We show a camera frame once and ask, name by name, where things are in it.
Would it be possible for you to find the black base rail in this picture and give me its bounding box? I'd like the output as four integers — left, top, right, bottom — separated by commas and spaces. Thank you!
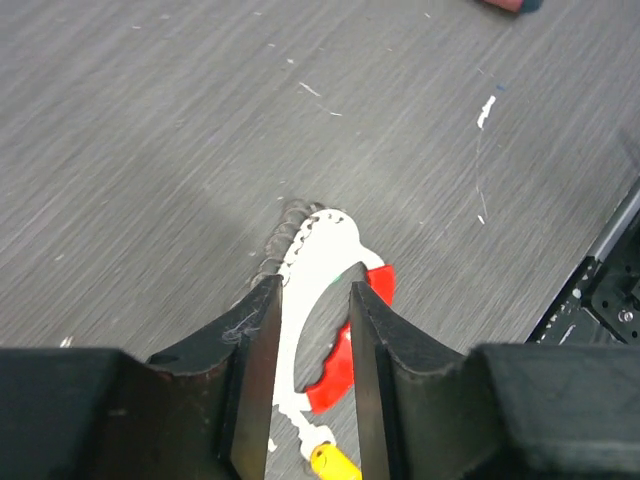
527, 183, 639, 345

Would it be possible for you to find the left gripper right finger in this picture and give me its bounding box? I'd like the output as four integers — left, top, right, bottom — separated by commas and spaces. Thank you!
349, 282, 639, 479

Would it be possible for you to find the metal key holder red handle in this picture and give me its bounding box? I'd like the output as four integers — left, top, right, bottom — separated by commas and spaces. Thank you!
249, 199, 396, 456

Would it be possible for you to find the reddish shirt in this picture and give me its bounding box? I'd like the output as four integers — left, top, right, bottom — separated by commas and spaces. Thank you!
481, 0, 544, 14

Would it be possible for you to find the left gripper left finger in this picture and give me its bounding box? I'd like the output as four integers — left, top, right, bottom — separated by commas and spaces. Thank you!
1, 276, 282, 479

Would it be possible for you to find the yellow tag key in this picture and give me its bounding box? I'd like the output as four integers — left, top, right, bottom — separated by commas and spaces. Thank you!
309, 443, 362, 480

